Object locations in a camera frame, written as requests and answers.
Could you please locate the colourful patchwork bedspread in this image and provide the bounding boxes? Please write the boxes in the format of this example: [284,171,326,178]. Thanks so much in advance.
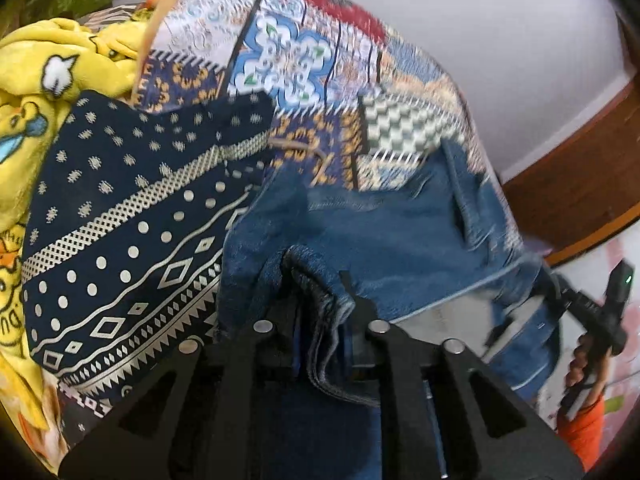
[132,0,526,261]

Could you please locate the yellow cartoon blanket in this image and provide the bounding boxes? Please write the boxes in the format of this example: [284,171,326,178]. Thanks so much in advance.
[0,17,166,476]

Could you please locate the navy white-patterned cloth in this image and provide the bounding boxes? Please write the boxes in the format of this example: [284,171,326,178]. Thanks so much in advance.
[22,90,276,411]

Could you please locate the person's right forearm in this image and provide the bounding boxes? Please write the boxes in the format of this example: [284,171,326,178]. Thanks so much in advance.
[555,390,621,471]

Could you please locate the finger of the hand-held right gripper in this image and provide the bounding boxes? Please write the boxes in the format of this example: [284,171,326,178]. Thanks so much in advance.
[545,267,611,333]

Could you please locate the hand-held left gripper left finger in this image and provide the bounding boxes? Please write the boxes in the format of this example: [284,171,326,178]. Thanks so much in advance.
[59,305,306,480]

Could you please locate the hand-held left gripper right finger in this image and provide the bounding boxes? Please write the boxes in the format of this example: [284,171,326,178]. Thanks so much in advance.
[340,270,586,480]

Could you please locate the blue denim jacket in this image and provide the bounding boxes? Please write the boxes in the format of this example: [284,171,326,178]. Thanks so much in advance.
[215,137,563,480]

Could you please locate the person's right hand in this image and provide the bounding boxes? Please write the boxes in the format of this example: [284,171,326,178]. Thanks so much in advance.
[564,332,608,396]

